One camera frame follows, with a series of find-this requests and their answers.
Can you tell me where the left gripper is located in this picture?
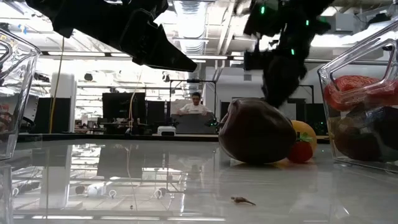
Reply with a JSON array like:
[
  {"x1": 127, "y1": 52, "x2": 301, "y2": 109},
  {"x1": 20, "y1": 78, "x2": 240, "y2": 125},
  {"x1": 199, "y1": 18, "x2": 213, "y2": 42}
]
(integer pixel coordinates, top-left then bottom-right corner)
[{"x1": 24, "y1": 0, "x2": 198, "y2": 73}]

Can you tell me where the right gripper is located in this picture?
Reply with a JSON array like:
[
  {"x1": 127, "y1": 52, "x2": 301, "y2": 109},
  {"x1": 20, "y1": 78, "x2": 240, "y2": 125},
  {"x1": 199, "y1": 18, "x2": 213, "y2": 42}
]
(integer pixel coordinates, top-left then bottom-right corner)
[{"x1": 244, "y1": 30, "x2": 312, "y2": 108}]

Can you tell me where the dark maroon round fruit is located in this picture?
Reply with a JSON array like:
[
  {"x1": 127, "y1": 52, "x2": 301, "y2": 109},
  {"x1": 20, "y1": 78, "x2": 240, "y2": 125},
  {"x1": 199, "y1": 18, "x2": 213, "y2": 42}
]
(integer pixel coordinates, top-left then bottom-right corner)
[{"x1": 218, "y1": 97, "x2": 297, "y2": 165}]

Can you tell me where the red bell pepper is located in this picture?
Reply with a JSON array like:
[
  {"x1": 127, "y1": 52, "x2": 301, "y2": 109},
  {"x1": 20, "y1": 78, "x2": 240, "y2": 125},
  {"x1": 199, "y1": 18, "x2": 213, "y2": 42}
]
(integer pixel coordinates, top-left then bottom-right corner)
[{"x1": 322, "y1": 74, "x2": 398, "y2": 112}]

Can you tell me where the dark purple onion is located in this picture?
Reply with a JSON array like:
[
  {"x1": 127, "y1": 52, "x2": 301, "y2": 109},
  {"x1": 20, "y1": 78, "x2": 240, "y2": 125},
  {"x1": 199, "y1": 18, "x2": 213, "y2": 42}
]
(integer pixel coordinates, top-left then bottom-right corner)
[{"x1": 333, "y1": 106, "x2": 398, "y2": 162}]

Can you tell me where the black cabinet with green lights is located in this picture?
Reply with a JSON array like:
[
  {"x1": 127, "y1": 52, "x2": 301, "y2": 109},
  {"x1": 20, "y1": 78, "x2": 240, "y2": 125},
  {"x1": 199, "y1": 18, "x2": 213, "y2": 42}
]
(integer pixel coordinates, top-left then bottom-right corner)
[{"x1": 306, "y1": 103, "x2": 328, "y2": 137}]

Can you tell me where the orange fruit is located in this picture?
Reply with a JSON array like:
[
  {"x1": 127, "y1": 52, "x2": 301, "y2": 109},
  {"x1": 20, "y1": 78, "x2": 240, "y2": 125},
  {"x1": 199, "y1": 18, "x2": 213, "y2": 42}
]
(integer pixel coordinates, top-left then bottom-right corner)
[{"x1": 290, "y1": 119, "x2": 318, "y2": 155}]

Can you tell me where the black monitor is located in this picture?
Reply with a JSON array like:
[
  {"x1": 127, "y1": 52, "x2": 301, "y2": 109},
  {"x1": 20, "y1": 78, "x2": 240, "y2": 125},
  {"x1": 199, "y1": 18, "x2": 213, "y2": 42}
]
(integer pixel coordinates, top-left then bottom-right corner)
[{"x1": 101, "y1": 92, "x2": 146, "y2": 124}]

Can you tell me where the small red green-topped fruit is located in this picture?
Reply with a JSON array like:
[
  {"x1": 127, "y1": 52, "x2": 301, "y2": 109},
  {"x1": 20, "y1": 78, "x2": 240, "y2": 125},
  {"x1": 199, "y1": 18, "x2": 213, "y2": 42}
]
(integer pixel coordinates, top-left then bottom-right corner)
[{"x1": 287, "y1": 132, "x2": 314, "y2": 164}]

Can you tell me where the person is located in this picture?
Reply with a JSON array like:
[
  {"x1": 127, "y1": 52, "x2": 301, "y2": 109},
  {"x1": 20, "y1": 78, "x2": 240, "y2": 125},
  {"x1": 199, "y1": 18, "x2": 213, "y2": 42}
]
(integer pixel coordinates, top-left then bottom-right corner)
[{"x1": 176, "y1": 91, "x2": 213, "y2": 116}]

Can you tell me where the overhead light bar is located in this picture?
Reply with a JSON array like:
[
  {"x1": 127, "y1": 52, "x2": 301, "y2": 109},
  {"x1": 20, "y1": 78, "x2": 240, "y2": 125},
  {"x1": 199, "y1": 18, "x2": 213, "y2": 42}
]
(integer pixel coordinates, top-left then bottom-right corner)
[{"x1": 40, "y1": 51, "x2": 315, "y2": 63}]

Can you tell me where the white box device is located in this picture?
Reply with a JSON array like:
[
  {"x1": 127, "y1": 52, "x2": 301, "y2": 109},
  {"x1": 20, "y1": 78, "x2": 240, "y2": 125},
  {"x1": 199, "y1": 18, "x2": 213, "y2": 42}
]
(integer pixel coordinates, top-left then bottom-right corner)
[{"x1": 157, "y1": 125, "x2": 177, "y2": 137}]

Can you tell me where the grey panel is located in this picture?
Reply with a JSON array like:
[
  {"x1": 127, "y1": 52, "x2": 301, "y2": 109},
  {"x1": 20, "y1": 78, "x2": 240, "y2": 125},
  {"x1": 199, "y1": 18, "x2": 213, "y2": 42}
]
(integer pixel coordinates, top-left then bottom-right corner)
[{"x1": 170, "y1": 113, "x2": 218, "y2": 135}]

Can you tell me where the clear plastic basket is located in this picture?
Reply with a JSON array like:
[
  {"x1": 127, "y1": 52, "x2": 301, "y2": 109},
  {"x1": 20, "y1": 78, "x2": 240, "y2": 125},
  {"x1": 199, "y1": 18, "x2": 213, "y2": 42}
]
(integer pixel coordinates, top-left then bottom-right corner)
[
  {"x1": 317, "y1": 20, "x2": 398, "y2": 175},
  {"x1": 0, "y1": 26, "x2": 42, "y2": 162}
]

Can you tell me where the small brown stem scrap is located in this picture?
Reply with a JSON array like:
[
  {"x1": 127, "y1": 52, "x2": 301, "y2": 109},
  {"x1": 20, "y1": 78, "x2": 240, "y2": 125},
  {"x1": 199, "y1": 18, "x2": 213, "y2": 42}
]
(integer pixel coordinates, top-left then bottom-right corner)
[{"x1": 231, "y1": 197, "x2": 257, "y2": 207}]

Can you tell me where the silver ventilation duct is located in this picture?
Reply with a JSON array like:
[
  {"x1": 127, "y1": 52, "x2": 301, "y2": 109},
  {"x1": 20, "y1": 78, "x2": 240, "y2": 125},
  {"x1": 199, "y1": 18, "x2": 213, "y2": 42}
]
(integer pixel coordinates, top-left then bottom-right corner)
[{"x1": 174, "y1": 0, "x2": 208, "y2": 100}]

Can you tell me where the black frame stand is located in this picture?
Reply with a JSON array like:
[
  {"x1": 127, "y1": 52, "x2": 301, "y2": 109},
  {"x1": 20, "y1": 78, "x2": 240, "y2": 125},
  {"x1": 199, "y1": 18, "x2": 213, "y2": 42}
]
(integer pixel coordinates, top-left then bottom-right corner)
[{"x1": 169, "y1": 79, "x2": 218, "y2": 125}]

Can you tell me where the black table frame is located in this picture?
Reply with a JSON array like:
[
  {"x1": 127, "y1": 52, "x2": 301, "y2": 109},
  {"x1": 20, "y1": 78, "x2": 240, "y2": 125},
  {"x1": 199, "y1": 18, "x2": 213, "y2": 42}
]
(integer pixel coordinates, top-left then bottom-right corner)
[{"x1": 17, "y1": 133, "x2": 330, "y2": 144}]

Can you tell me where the hanging yellow cable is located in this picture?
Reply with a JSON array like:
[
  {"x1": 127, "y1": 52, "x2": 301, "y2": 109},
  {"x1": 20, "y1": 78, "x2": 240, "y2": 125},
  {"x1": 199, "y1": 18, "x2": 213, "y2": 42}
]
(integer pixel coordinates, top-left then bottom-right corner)
[{"x1": 49, "y1": 37, "x2": 65, "y2": 134}]

